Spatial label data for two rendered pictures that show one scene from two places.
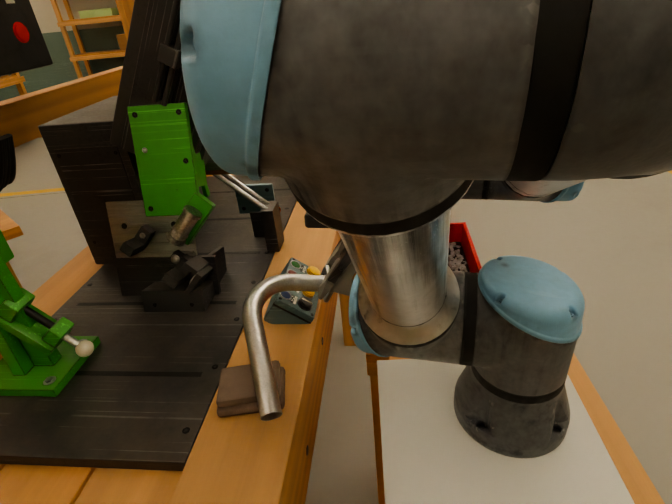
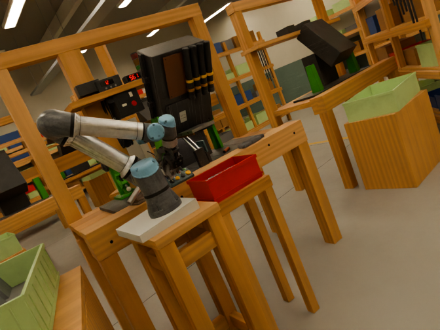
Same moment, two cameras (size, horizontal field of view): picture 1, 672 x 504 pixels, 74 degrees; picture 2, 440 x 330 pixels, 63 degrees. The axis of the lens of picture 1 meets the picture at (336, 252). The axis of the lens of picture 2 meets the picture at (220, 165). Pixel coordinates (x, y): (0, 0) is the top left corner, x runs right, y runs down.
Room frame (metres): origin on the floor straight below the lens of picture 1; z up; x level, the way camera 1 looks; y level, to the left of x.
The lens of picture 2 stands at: (-0.27, -1.60, 1.27)
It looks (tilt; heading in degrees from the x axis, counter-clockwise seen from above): 11 degrees down; 53
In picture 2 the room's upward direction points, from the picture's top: 23 degrees counter-clockwise
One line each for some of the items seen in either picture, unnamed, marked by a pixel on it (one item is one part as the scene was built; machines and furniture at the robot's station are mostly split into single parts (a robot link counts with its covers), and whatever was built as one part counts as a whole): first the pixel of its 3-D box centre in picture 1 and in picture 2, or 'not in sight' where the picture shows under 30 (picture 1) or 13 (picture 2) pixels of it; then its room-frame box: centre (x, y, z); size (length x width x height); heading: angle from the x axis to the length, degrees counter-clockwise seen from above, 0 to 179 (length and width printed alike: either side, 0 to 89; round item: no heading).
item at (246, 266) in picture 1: (191, 257); (186, 169); (0.95, 0.36, 0.89); 1.10 x 0.42 x 0.02; 171
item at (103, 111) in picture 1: (138, 175); (179, 140); (1.08, 0.48, 1.07); 0.30 x 0.18 x 0.34; 171
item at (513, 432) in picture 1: (513, 385); (160, 199); (0.42, -0.22, 0.94); 0.15 x 0.15 x 0.10
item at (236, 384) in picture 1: (251, 387); (139, 199); (0.49, 0.15, 0.91); 0.10 x 0.08 x 0.03; 92
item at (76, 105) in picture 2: not in sight; (132, 86); (0.99, 0.61, 1.52); 0.90 x 0.25 x 0.04; 171
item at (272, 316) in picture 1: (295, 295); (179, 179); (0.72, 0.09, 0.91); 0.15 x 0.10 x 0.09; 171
